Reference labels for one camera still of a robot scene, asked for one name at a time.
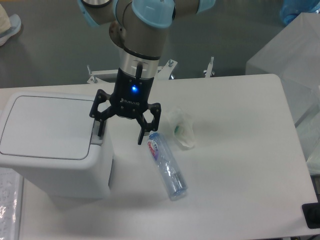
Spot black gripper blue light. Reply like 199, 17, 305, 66
89, 67, 162, 146

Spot grey trash can push button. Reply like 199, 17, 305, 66
90, 120, 106, 146

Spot white trash can body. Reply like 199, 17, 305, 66
0, 91, 114, 199

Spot white trash can lid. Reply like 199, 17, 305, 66
0, 92, 94, 160

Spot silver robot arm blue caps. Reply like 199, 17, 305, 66
77, 0, 216, 145

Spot crumpled white plastic wrapper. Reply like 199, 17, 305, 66
164, 107, 196, 150

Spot silver levelling bolt right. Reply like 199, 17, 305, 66
203, 56, 215, 78

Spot clear plastic water bottle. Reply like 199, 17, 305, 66
147, 131, 188, 201

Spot paper sheet in sleeve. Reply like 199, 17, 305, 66
0, 167, 24, 240

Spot light blue sneaker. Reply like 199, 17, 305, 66
0, 14, 22, 47

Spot translucent plastic storage box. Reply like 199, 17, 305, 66
245, 13, 320, 176

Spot black device at table edge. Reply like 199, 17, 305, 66
302, 202, 320, 229

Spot white pedestal base bracket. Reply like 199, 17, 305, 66
87, 59, 178, 84

